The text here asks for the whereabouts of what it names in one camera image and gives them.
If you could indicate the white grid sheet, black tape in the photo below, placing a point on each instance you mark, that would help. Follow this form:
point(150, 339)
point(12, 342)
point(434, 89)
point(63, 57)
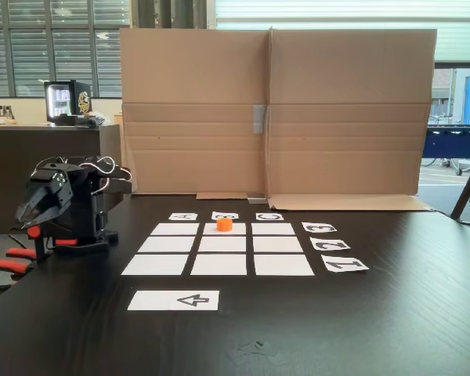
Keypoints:
point(223, 250)

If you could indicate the dark counter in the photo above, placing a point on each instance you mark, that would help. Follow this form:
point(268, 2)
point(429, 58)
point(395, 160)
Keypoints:
point(8, 176)

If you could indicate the black orange clamp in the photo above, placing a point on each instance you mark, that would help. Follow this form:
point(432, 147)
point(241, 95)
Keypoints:
point(15, 267)

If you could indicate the small black object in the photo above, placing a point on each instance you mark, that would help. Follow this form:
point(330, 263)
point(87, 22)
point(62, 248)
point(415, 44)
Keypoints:
point(87, 123)

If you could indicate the black mini fridge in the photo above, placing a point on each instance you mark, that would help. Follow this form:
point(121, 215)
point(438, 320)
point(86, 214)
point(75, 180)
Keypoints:
point(80, 102)

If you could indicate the bottle carrier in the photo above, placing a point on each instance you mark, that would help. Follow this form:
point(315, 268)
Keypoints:
point(6, 113)

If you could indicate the paper label letter A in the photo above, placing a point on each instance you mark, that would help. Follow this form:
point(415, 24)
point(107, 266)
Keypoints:
point(183, 216)

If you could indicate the white arrow paper sheet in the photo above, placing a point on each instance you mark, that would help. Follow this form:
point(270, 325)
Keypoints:
point(156, 301)

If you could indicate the brown cardboard screen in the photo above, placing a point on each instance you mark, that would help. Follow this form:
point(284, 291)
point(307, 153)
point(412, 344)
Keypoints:
point(348, 117)
point(196, 98)

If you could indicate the paper label letter B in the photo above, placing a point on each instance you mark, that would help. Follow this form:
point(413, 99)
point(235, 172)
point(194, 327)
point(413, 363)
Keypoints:
point(235, 215)

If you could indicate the grey tape strip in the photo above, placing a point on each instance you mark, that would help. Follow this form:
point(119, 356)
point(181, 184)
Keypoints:
point(259, 119)

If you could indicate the paper label letter C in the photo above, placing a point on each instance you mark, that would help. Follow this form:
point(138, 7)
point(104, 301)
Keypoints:
point(269, 216)

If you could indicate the paper label number 3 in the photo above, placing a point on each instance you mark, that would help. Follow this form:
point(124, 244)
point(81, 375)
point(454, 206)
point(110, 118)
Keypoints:
point(319, 227)

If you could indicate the paper label number 2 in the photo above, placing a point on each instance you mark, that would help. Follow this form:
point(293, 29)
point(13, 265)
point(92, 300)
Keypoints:
point(330, 244)

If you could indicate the paper label number 1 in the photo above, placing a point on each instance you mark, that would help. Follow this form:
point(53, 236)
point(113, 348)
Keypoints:
point(344, 265)

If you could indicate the dark slanted stand leg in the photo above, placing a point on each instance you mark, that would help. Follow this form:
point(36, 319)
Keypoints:
point(468, 188)

